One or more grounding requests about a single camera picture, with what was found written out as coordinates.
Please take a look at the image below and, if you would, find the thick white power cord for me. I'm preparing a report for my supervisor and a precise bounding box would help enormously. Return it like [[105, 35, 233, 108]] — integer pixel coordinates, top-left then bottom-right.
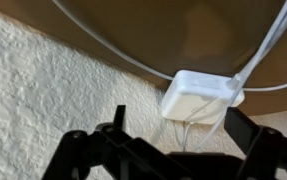
[[227, 0, 287, 92]]

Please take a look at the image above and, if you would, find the tan leather sofa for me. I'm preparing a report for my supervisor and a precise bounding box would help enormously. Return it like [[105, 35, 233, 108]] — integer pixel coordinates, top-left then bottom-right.
[[0, 0, 287, 116]]

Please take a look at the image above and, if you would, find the thin white charger cable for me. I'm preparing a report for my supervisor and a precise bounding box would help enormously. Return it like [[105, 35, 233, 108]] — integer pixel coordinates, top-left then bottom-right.
[[51, 0, 287, 153]]

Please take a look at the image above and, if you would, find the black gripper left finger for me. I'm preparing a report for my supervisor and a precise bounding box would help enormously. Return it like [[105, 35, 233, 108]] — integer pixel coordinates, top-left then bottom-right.
[[42, 104, 192, 180]]

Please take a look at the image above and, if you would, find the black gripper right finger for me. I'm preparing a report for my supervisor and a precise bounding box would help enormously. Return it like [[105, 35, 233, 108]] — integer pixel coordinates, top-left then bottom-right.
[[223, 106, 287, 180]]

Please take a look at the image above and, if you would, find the white power adapter brick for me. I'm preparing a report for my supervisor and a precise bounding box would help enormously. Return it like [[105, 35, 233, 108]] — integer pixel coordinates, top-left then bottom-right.
[[161, 69, 246, 126]]

